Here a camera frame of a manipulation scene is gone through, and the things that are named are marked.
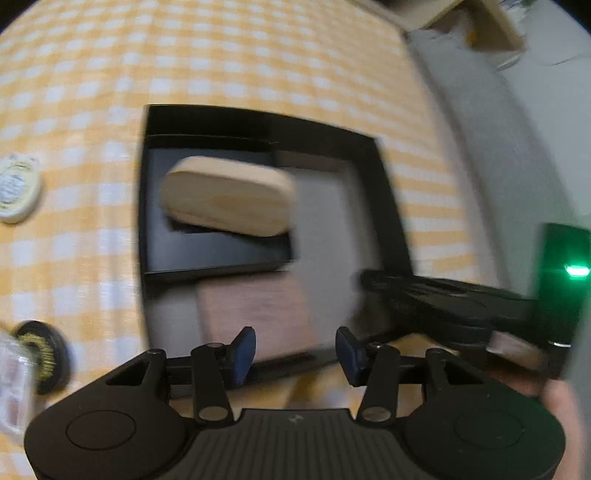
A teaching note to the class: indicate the black round jar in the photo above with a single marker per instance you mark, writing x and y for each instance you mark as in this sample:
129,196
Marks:
46,356

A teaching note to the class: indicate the dark wooden square box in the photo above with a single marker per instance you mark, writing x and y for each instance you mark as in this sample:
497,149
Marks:
258,310

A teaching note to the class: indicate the person's right hand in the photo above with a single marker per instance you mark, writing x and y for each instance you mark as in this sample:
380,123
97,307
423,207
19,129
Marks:
517,351

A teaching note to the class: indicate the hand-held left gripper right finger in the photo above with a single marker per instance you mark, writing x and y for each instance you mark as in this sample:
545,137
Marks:
348,361

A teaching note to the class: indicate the yellow checkered cloth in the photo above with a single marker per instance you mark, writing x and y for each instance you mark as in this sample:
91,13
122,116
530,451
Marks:
277,55

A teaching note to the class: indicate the large black box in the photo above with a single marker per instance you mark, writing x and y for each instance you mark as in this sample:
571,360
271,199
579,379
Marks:
392,207

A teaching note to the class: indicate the small black box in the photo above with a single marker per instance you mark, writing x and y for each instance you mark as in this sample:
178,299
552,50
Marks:
207,254

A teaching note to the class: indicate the clear plastic case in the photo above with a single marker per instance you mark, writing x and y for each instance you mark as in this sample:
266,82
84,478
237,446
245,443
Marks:
14,392

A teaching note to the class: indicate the long wooden shelf unit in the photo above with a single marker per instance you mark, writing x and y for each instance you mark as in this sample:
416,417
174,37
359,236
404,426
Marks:
438,18

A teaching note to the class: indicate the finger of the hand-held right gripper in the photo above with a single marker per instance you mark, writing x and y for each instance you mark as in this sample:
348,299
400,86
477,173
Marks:
401,295

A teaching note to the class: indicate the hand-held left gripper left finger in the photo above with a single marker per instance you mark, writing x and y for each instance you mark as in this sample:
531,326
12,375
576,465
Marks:
242,356

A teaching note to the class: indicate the light wooden block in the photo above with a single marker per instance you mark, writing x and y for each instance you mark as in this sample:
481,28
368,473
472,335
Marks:
226,198

